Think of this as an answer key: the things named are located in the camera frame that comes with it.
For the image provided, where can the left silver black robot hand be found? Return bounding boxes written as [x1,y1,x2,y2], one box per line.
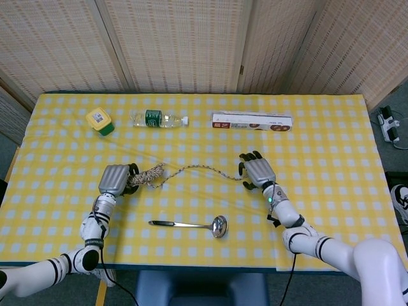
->
[98,163,140,197]

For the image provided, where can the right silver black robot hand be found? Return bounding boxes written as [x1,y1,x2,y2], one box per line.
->
[238,150,277,191]

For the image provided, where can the braided rope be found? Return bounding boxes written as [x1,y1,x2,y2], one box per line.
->
[128,163,248,189]

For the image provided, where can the white baking paper box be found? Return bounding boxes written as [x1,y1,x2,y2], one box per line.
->
[212,110,293,133]

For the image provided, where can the green jar yellow lid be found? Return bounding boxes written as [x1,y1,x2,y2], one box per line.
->
[85,107,115,137]

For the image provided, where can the clear bottle green label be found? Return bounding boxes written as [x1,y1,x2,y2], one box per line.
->
[129,108,189,128]

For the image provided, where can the yellow white checkered tablecloth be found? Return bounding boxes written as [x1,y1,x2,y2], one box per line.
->
[0,93,408,272]

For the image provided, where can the woven bamboo screen panel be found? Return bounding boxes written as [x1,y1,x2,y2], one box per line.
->
[237,0,319,95]
[0,0,130,105]
[95,0,254,94]
[0,78,34,146]
[286,0,408,109]

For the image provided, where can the blue chair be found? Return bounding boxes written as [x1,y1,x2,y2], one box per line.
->
[135,270,270,306]

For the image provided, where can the white power strip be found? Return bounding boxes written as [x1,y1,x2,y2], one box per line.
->
[377,105,403,143]

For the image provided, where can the white black sneaker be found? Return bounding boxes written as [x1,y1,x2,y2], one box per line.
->
[390,184,408,226]

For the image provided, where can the steel ladle black handle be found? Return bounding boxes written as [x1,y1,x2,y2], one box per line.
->
[148,215,228,239]

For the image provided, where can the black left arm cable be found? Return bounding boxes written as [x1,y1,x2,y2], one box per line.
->
[92,207,140,306]

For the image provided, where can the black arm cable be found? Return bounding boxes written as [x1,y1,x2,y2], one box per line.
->
[266,183,299,306]
[92,207,140,306]

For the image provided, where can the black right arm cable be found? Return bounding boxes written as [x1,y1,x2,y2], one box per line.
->
[266,183,299,306]

